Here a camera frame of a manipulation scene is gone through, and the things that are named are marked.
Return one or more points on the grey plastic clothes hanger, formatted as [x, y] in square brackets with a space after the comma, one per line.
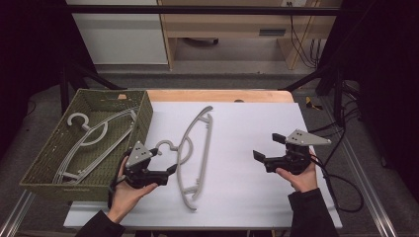
[69, 120]
[207, 144]
[131, 114]

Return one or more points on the black curtain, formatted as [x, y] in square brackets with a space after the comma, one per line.
[378, 65]
[29, 65]

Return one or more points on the low wheeled dolly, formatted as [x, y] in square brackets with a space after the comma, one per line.
[201, 41]

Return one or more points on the white power strip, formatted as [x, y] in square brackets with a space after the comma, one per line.
[296, 2]

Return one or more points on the white table cover sheet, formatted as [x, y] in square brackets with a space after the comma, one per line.
[247, 181]

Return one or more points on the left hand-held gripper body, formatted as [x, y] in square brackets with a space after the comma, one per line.
[140, 154]

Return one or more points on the light wooden desk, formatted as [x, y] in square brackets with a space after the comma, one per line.
[230, 23]

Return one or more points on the aluminium frame rail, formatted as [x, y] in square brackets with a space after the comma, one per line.
[15, 217]
[369, 187]

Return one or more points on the person's left hand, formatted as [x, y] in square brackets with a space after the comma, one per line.
[126, 197]

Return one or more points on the dark table grommet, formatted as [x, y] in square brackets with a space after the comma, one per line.
[238, 100]

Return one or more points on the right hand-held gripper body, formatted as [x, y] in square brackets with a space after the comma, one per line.
[296, 158]

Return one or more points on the green woven basket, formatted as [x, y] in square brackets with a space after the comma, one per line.
[66, 192]

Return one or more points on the black metal stand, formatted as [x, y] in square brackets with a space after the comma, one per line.
[337, 95]
[64, 85]

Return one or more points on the person's right hand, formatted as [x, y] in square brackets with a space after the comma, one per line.
[303, 182]

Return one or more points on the black horizontal frame bar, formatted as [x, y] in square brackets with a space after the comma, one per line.
[197, 10]

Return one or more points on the yellow black tool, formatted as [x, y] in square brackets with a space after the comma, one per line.
[311, 104]

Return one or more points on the white cabinet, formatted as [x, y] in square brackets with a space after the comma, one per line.
[122, 36]

